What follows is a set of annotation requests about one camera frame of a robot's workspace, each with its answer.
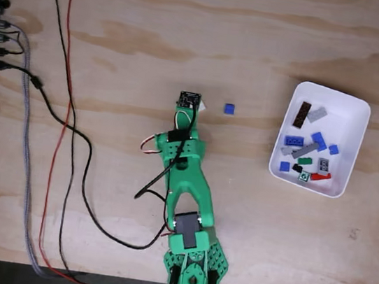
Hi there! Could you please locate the long blue lego brick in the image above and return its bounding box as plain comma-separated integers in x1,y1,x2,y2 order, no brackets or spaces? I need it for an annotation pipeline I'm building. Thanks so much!
308,130,330,151
283,134,306,149

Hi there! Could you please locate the white plastic bin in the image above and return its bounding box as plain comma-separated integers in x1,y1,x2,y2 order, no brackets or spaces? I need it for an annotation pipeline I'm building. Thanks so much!
265,77,375,202

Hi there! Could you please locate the white servo wire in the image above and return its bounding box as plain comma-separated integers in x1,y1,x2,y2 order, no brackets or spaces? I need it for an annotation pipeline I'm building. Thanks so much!
138,106,195,162

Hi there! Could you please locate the thick black camera cable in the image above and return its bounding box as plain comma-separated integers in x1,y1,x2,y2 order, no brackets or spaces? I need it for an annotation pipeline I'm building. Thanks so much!
0,60,200,256

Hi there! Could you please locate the long dark grey lego plate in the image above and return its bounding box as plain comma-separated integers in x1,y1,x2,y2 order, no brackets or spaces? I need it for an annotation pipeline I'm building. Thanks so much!
288,139,321,160

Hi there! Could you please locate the grey braided cable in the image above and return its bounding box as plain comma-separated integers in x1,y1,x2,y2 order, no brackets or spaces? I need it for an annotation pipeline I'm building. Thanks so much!
0,20,78,277

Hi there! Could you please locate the short black cable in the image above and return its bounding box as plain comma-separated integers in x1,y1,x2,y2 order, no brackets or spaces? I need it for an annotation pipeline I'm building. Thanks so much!
0,27,28,58

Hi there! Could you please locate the red cable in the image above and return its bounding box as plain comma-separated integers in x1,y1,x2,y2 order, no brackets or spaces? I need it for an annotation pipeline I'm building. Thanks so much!
19,0,219,284

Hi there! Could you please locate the long red lego brick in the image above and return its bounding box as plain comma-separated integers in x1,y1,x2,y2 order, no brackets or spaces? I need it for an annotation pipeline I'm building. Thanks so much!
310,169,333,185

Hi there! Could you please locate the brown lego plate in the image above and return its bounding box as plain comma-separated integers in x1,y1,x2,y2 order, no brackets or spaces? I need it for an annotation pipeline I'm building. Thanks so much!
292,99,313,131

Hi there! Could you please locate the black camera circuit board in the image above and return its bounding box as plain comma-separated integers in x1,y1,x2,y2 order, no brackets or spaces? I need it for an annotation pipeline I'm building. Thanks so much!
176,90,203,112

